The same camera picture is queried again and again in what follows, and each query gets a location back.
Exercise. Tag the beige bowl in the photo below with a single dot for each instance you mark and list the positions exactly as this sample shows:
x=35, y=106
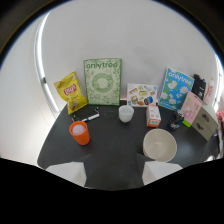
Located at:
x=160, y=145

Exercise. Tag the blue onlytree box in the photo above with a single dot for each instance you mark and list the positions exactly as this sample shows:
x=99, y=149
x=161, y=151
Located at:
x=175, y=89

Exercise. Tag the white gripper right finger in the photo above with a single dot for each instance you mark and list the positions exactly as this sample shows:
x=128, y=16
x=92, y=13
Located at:
x=156, y=170

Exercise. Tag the orange cup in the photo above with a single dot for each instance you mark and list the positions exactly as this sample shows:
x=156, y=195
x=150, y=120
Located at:
x=80, y=133

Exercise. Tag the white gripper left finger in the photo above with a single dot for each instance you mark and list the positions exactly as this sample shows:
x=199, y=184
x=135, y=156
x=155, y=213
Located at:
x=70, y=172

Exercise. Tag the white sticker sheet card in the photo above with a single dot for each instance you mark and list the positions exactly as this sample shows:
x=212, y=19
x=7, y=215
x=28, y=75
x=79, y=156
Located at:
x=142, y=95

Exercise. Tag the black bag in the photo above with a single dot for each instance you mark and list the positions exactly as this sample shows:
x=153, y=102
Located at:
x=199, y=86

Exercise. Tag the pink floral box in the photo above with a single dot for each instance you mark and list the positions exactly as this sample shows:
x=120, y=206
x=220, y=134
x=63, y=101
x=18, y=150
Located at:
x=191, y=108

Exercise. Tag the green onlytree box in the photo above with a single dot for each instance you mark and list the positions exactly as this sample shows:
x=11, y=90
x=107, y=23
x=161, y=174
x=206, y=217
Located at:
x=102, y=82

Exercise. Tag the light bulb box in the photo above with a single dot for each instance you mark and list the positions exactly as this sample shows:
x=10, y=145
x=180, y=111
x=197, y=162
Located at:
x=153, y=116

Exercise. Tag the white cup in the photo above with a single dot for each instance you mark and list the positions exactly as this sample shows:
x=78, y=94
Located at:
x=126, y=113

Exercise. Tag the beige drawer box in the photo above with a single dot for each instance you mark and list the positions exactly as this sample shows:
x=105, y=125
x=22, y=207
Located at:
x=204, y=122

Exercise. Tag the dark small can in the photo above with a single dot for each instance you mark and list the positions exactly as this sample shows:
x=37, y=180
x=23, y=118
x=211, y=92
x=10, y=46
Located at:
x=176, y=120

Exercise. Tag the yellow chips bag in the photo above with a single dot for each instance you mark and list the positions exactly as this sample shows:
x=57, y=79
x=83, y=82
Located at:
x=72, y=92

